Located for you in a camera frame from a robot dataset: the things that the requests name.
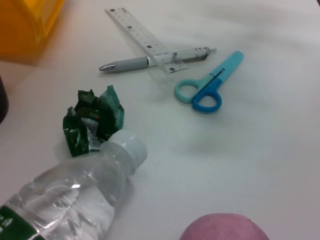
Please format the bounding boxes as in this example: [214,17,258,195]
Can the blue scissors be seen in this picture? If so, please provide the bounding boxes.
[174,50,245,114]

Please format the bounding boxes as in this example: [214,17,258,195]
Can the green plastic wrapper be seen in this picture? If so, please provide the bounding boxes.
[62,85,126,158]

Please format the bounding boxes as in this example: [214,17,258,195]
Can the clear green-label water bottle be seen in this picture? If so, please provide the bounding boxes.
[0,129,148,240]

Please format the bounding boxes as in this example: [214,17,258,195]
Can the pink peach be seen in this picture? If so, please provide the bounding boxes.
[179,212,271,240]

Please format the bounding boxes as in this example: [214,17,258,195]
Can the grey clear ballpoint pen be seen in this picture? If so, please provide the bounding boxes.
[99,46,218,75]

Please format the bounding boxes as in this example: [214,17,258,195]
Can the clear plastic ruler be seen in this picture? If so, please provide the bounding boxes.
[104,6,189,75]

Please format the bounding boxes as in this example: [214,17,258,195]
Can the black mesh pen holder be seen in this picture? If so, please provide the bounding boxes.
[0,74,10,125]

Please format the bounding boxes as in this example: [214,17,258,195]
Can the yellow plastic bin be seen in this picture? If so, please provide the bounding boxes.
[0,0,65,63]

